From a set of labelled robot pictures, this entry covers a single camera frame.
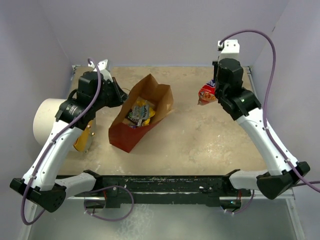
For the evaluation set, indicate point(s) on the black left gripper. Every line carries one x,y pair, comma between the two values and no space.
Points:
120,95

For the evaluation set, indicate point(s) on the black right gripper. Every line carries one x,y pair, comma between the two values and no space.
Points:
215,64

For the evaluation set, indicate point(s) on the red snack packet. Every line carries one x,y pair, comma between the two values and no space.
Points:
206,94

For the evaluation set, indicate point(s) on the red paper bag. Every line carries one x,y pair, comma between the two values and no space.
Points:
123,133

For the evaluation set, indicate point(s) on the yellow snack packet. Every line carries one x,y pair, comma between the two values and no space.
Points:
152,113

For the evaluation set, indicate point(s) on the silver foil snack packet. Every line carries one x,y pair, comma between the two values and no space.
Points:
139,113

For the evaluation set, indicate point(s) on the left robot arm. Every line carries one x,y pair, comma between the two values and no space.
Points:
40,184

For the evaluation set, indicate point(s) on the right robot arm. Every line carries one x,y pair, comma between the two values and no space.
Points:
282,168

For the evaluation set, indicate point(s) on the yellow roll holder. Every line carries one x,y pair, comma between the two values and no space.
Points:
84,141

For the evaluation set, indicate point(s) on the white paper roll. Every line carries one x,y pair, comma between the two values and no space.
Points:
44,119

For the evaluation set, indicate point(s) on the aluminium table frame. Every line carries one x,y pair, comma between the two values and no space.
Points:
250,76

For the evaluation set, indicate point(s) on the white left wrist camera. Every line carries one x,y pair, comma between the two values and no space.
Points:
103,66

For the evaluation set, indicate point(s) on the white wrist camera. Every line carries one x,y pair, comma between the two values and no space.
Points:
229,49
103,66

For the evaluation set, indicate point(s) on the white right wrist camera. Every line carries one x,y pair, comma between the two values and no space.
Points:
229,49

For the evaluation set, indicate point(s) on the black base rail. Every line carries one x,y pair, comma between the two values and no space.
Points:
208,190

